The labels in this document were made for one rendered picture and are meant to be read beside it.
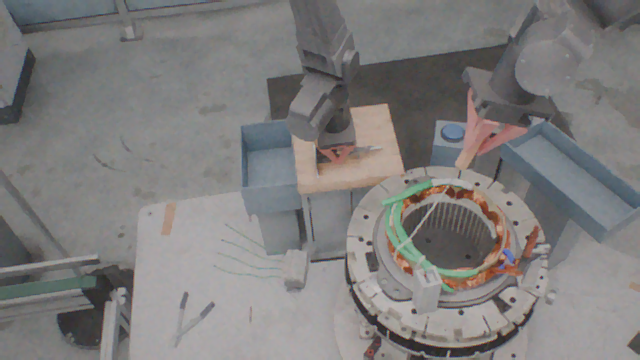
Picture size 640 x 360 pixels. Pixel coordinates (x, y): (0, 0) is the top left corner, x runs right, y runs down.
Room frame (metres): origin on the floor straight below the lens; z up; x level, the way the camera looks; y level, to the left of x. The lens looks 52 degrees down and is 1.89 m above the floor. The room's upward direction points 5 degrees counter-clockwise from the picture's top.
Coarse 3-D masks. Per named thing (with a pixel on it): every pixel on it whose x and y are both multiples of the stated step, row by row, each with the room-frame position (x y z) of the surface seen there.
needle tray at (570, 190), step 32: (544, 128) 0.75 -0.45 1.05; (512, 160) 0.68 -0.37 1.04; (544, 160) 0.69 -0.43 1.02; (576, 160) 0.67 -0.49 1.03; (544, 192) 0.61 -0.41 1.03; (576, 192) 0.60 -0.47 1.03; (608, 192) 0.60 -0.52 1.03; (544, 224) 0.60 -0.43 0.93; (576, 224) 0.58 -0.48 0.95; (608, 224) 0.53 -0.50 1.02
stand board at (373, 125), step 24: (360, 120) 0.80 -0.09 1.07; (384, 120) 0.79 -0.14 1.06; (312, 144) 0.75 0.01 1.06; (360, 144) 0.74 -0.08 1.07; (384, 144) 0.73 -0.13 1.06; (312, 168) 0.69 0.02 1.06; (336, 168) 0.68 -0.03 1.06; (360, 168) 0.68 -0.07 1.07; (384, 168) 0.67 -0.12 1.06; (312, 192) 0.65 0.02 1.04
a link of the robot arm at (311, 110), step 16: (352, 48) 0.68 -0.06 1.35; (352, 64) 0.66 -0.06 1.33; (304, 80) 0.67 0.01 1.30; (320, 80) 0.67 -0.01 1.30; (336, 80) 0.66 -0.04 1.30; (304, 96) 0.64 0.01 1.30; (320, 96) 0.63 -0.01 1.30; (304, 112) 0.61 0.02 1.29; (320, 112) 0.62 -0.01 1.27; (288, 128) 0.63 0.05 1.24; (304, 128) 0.61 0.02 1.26; (320, 128) 0.61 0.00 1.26
